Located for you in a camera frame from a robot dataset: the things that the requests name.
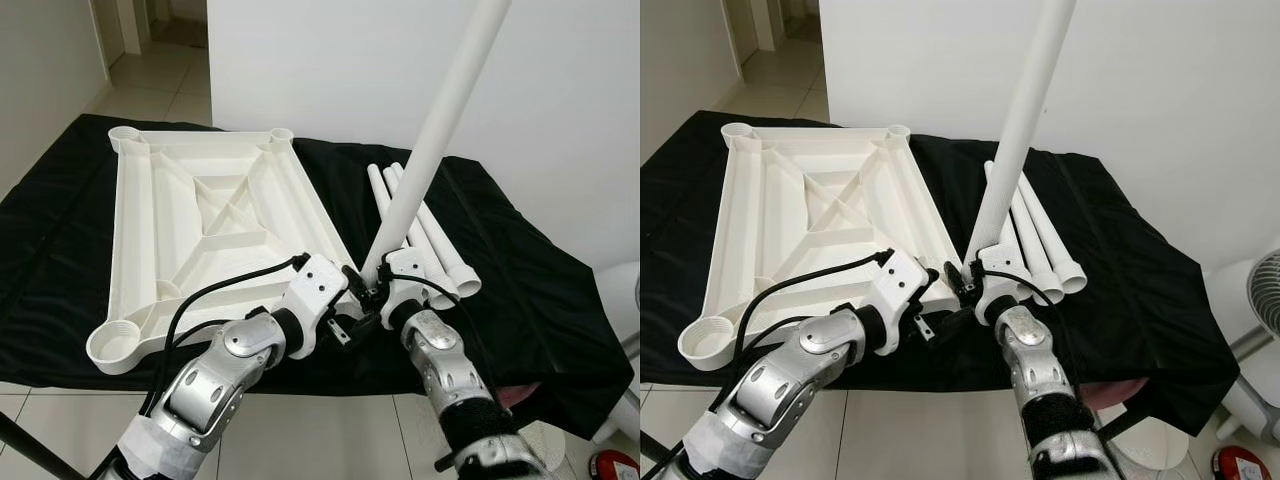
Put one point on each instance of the white plastic table top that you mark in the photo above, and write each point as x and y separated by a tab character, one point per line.
200	200
800	200

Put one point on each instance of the white plastic table leg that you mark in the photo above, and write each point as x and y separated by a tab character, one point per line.
385	205
440	265
1005	230
440	120
1025	110
1038	260
1055	240
450	250

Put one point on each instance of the pink stool seat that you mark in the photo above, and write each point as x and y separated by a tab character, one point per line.
520	393
1118	390

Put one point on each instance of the white door frame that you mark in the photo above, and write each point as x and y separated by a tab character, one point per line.
115	20
750	20

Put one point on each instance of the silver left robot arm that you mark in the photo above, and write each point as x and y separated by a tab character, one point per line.
790	380
210	380

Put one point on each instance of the red round floor object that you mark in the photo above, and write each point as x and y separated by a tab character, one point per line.
615	467
1240	465

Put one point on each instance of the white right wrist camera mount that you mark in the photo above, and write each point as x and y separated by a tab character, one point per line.
410	290
1000	285

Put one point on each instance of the black metal strut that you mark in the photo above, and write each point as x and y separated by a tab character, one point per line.
1122	422
448	462

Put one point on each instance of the black tablecloth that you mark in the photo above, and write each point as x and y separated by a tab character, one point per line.
540	300
1150	300

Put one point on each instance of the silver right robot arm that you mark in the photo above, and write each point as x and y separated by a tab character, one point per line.
1040	380
450	380

